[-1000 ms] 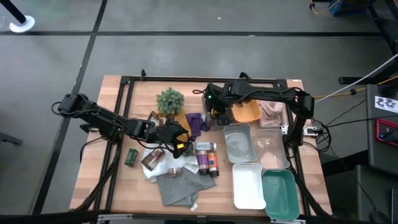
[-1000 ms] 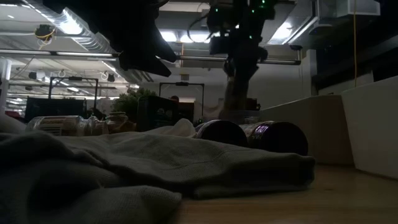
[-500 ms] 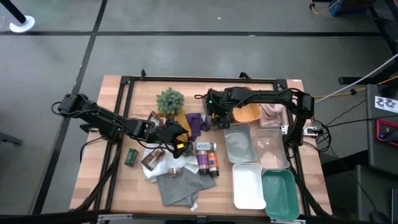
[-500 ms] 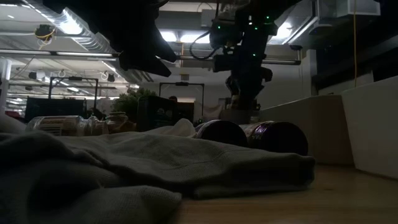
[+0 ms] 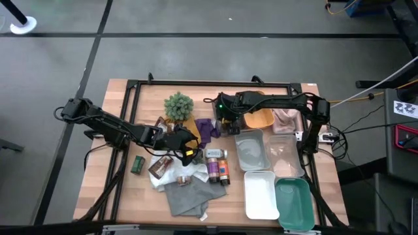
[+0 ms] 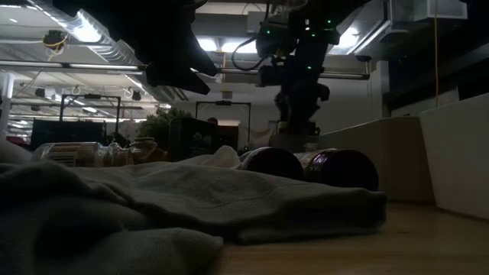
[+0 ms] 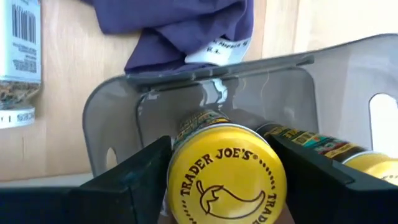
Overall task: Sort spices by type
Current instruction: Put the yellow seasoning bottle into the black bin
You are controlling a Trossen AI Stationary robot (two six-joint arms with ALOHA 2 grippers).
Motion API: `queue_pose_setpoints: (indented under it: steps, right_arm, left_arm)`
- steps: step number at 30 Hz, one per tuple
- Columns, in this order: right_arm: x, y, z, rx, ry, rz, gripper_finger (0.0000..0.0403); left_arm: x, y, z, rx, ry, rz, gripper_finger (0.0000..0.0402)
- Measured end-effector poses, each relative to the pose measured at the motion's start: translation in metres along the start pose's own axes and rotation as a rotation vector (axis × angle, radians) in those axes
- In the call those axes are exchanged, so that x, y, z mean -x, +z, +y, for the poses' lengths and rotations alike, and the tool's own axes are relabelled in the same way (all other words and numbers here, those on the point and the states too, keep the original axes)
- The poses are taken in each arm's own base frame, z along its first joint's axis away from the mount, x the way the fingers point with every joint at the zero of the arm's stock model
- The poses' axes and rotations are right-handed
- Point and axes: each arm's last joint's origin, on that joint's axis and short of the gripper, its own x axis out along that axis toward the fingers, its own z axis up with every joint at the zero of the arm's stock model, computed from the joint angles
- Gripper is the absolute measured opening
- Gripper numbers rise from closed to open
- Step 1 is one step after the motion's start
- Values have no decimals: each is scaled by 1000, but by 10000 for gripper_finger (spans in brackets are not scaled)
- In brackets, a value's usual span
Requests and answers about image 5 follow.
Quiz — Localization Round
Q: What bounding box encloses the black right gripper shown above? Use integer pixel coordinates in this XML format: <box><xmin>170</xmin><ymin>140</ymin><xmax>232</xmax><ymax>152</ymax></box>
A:
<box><xmin>214</xmin><ymin>92</ymin><xmax>244</xmax><ymax>136</ymax></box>

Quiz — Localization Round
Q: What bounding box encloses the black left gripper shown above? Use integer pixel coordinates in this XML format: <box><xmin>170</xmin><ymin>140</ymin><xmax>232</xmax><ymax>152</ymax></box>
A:
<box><xmin>159</xmin><ymin>125</ymin><xmax>201</xmax><ymax>167</ymax></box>

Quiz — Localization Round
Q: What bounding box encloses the white-lid bagel sesame jar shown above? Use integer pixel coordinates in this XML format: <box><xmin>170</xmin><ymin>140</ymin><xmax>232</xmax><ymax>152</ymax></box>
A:
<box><xmin>204</xmin><ymin>148</ymin><xmax>229</xmax><ymax>160</ymax></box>

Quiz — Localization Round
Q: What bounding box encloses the clear plastic bottle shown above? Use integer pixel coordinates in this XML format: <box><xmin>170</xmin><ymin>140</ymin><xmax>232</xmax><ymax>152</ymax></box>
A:
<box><xmin>176</xmin><ymin>175</ymin><xmax>193</xmax><ymax>187</ymax></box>

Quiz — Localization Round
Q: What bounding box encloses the brown spice packet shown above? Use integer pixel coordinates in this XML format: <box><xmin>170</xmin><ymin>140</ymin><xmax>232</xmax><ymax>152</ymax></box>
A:
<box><xmin>148</xmin><ymin>155</ymin><xmax>174</xmax><ymax>180</ymax></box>
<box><xmin>153</xmin><ymin>116</ymin><xmax>177</xmax><ymax>133</ymax></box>

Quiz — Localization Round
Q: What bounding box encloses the green black pepper tin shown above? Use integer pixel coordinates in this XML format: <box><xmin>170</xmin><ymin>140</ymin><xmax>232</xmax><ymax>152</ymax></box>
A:
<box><xmin>130</xmin><ymin>155</ymin><xmax>146</xmax><ymax>175</ymax></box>

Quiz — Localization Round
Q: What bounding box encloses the white cloth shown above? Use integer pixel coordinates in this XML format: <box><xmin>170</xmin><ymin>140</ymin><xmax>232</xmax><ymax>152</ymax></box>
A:
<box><xmin>148</xmin><ymin>149</ymin><xmax>210</xmax><ymax>192</ymax></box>

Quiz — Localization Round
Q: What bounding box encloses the purple-label spice jar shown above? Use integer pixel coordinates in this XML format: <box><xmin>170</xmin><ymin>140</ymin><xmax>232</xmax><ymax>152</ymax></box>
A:
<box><xmin>207</xmin><ymin>157</ymin><xmax>220</xmax><ymax>183</ymax></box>

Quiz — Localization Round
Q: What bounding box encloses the light grey plastic bin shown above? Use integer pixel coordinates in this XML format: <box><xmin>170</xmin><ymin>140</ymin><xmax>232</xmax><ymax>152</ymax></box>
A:
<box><xmin>234</xmin><ymin>129</ymin><xmax>272</xmax><ymax>172</ymax></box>

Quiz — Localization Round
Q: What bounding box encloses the yellow cloth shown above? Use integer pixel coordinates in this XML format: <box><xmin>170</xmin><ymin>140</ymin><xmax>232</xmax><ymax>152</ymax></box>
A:
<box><xmin>181</xmin><ymin>116</ymin><xmax>202</xmax><ymax>149</ymax></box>

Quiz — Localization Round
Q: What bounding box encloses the purple cloth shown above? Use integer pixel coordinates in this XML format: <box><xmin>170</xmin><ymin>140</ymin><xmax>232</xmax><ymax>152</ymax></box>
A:
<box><xmin>195</xmin><ymin>117</ymin><xmax>222</xmax><ymax>149</ymax></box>

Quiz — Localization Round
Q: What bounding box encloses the orange plastic bin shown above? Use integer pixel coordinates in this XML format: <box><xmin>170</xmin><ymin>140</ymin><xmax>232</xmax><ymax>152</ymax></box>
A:
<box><xmin>243</xmin><ymin>90</ymin><xmax>276</xmax><ymax>130</ymax></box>

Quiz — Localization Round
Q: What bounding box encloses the orange-label spice jar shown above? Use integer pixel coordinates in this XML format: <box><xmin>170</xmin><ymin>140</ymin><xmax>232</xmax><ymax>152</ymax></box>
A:
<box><xmin>217</xmin><ymin>159</ymin><xmax>231</xmax><ymax>186</ymax></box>

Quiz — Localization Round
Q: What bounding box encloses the grey cloth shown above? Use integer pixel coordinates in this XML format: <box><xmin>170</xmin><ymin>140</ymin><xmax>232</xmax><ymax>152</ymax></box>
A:
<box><xmin>163</xmin><ymin>176</ymin><xmax>228</xmax><ymax>219</ymax></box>

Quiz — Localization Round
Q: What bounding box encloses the pink cloth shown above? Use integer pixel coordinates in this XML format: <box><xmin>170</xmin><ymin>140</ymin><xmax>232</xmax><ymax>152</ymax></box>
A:
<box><xmin>270</xmin><ymin>108</ymin><xmax>303</xmax><ymax>135</ymax></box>

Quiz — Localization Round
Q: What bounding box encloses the green succulent plant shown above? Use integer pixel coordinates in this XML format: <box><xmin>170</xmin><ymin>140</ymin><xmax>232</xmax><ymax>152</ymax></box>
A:
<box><xmin>163</xmin><ymin>91</ymin><xmax>195</xmax><ymax>122</ymax></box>

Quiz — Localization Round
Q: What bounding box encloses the clear plastic bin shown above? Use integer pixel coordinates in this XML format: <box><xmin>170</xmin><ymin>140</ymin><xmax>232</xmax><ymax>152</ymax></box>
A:
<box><xmin>266</xmin><ymin>133</ymin><xmax>306</xmax><ymax>179</ymax></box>

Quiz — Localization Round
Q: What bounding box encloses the white plastic bin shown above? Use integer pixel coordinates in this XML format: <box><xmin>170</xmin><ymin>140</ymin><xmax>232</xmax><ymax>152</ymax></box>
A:
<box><xmin>244</xmin><ymin>170</ymin><xmax>281</xmax><ymax>221</ymax></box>

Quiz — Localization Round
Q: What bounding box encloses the white power strip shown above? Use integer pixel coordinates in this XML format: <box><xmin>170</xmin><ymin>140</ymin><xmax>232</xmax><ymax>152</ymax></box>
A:
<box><xmin>318</xmin><ymin>131</ymin><xmax>338</xmax><ymax>144</ymax></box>

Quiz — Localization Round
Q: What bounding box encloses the teal plastic bin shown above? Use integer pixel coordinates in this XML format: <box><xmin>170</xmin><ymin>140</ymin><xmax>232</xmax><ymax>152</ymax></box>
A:
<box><xmin>274</xmin><ymin>177</ymin><xmax>316</xmax><ymax>232</ymax></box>

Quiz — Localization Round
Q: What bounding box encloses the dark side desk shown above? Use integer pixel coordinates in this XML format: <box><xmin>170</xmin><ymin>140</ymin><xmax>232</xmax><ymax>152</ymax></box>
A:
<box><xmin>383</xmin><ymin>87</ymin><xmax>418</xmax><ymax>183</ymax></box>

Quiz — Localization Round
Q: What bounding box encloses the white printed paper sheet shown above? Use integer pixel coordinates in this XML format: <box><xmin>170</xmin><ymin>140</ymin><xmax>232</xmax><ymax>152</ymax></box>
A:
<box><xmin>393</xmin><ymin>100</ymin><xmax>418</xmax><ymax>119</ymax></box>

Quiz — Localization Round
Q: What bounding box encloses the red-edged black device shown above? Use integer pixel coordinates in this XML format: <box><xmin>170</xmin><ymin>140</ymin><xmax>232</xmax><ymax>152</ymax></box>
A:
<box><xmin>393</xmin><ymin>123</ymin><xmax>418</xmax><ymax>155</ymax></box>

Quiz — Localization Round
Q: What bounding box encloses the blue box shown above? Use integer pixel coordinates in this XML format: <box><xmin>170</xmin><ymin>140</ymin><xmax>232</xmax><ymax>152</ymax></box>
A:
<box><xmin>344</xmin><ymin>0</ymin><xmax>389</xmax><ymax>18</ymax></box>

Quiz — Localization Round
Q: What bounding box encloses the black table frame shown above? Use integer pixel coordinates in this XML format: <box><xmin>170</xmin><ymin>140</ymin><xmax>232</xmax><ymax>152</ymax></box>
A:
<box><xmin>73</xmin><ymin>72</ymin><xmax>349</xmax><ymax>229</ymax></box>

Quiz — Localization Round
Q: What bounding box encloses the yellow cable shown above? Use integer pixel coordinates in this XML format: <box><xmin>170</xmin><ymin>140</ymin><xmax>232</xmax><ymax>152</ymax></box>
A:
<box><xmin>329</xmin><ymin>78</ymin><xmax>418</xmax><ymax>104</ymax></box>
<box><xmin>325</xmin><ymin>0</ymin><xmax>357</xmax><ymax>16</ymax></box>

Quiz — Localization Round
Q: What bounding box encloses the white cable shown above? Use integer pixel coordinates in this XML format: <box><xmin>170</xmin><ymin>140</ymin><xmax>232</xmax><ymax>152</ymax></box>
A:
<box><xmin>329</xmin><ymin>55</ymin><xmax>418</xmax><ymax>108</ymax></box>

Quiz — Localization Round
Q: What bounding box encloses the black post white base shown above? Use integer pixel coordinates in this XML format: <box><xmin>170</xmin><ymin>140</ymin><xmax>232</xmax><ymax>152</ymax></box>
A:
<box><xmin>0</xmin><ymin>0</ymin><xmax>38</xmax><ymax>35</ymax></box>

